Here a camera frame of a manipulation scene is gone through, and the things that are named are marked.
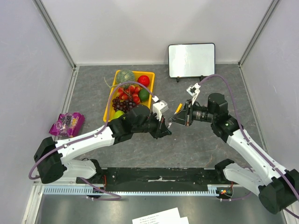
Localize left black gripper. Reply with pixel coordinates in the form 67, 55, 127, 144
133, 111, 171, 139

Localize white whiteboard marker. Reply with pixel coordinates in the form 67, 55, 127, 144
167, 112, 177, 128

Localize yellow marker cap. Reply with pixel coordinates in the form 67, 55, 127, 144
175, 103, 183, 113

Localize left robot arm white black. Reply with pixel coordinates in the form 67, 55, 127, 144
34, 101, 171, 184

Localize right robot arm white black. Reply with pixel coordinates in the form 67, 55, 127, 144
169, 93, 299, 214

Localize green mango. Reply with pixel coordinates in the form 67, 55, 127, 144
138, 88, 150, 102

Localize dark red grapes bunch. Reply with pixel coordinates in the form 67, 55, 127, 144
112, 96, 140, 113

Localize green pear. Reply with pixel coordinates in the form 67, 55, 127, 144
113, 110, 125, 119

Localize red strawberries bunch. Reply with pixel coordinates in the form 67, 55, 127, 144
116, 84, 141, 104

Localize red apple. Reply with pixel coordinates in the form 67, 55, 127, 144
137, 75, 150, 87

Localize yellow plastic tray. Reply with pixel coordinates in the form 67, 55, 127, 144
103, 70, 155, 122

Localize green netted melon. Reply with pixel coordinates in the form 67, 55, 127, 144
116, 70, 135, 89

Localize white paper sheets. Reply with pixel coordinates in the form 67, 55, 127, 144
132, 208, 189, 224

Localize purple snack bag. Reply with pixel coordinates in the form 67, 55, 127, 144
49, 112, 85, 138

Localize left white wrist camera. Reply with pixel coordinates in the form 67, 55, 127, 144
152, 96, 169, 121

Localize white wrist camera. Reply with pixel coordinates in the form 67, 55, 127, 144
152, 96, 169, 121
186, 83, 201, 105

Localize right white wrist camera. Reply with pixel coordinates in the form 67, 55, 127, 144
186, 83, 201, 105

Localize small whiteboard black frame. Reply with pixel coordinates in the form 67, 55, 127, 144
168, 43, 215, 78

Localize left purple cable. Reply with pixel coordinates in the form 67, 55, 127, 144
28, 81, 157, 201

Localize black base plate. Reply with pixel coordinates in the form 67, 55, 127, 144
87, 168, 231, 192

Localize white slotted cable duct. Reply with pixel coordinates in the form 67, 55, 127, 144
43, 185, 220, 195

